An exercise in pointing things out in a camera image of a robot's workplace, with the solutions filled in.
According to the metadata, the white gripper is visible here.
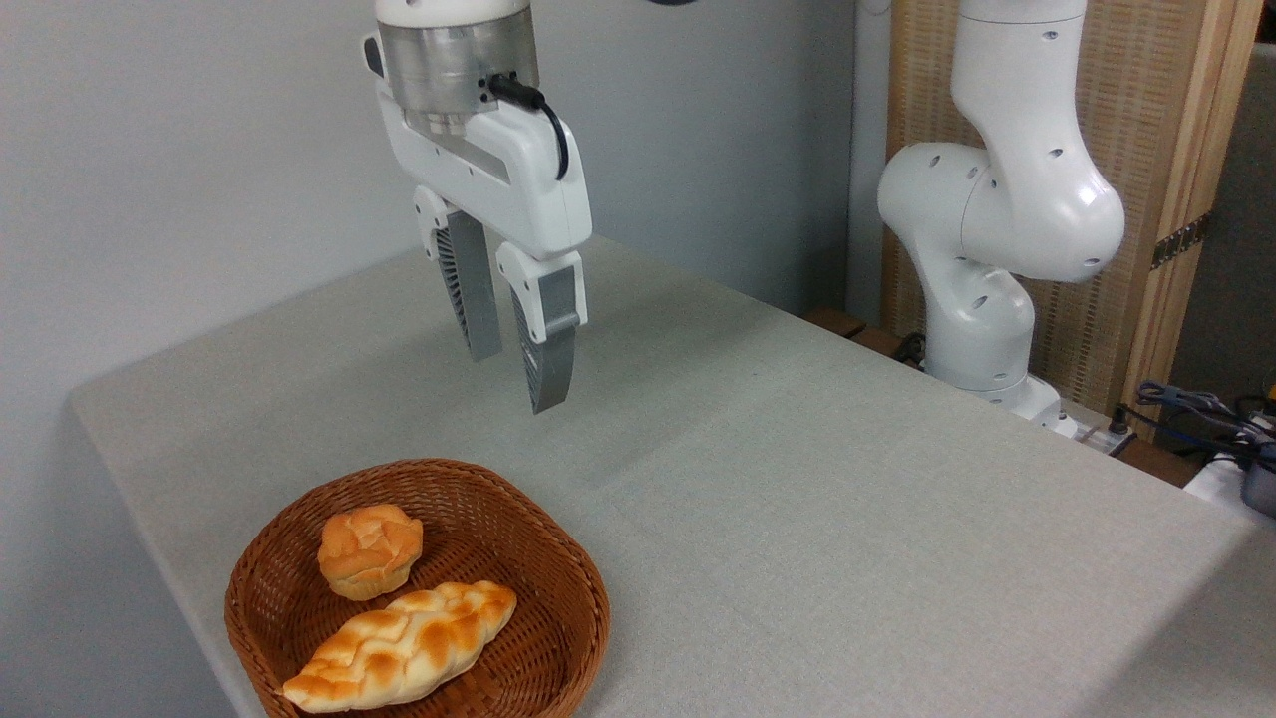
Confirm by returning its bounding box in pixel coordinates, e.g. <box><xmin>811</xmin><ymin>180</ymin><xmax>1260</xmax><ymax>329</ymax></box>
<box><xmin>362</xmin><ymin>34</ymin><xmax>594</xmax><ymax>416</ymax></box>

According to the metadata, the long braided bread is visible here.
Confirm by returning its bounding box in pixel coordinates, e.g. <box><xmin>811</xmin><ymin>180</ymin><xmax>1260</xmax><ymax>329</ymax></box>
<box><xmin>280</xmin><ymin>579</ymin><xmax>519</xmax><ymax>715</ymax></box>

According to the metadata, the round bread roll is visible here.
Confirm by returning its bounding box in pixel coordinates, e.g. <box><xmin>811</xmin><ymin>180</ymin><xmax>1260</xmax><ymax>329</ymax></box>
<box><xmin>316</xmin><ymin>503</ymin><xmax>425</xmax><ymax>602</ymax></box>

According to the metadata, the brown wicker basket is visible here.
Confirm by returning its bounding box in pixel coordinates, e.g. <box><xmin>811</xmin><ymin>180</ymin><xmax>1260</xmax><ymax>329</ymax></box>
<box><xmin>223</xmin><ymin>457</ymin><xmax>613</xmax><ymax>718</ymax></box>

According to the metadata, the silver metal wrist flange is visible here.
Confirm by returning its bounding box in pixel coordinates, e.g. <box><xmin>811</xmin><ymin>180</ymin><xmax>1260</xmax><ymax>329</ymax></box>
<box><xmin>377</xmin><ymin>12</ymin><xmax>541</xmax><ymax>131</ymax></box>

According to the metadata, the grey tablecloth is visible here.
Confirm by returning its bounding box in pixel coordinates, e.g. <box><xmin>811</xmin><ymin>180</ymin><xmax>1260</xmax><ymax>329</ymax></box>
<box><xmin>68</xmin><ymin>234</ymin><xmax>1276</xmax><ymax>718</ymax></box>

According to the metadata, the black plug connector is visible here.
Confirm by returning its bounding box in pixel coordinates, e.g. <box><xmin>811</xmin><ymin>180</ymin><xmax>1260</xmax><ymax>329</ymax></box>
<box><xmin>1105</xmin><ymin>402</ymin><xmax>1139</xmax><ymax>458</ymax></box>

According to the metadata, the dark metal screen hinge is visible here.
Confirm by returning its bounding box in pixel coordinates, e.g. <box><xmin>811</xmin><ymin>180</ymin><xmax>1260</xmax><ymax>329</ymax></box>
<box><xmin>1150</xmin><ymin>212</ymin><xmax>1213</xmax><ymax>271</ymax></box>

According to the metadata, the white box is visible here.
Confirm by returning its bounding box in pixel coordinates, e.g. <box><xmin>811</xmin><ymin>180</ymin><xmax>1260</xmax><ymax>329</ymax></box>
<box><xmin>1184</xmin><ymin>454</ymin><xmax>1276</xmax><ymax>522</ymax></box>

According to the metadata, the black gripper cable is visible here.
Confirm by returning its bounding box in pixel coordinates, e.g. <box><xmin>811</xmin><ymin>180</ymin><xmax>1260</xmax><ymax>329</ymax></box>
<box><xmin>485</xmin><ymin>74</ymin><xmax>572</xmax><ymax>183</ymax></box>

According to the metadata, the blue and black cable bundle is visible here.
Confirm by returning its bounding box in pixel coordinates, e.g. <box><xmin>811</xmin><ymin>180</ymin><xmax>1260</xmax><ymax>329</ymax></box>
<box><xmin>1134</xmin><ymin>379</ymin><xmax>1276</xmax><ymax>472</ymax></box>

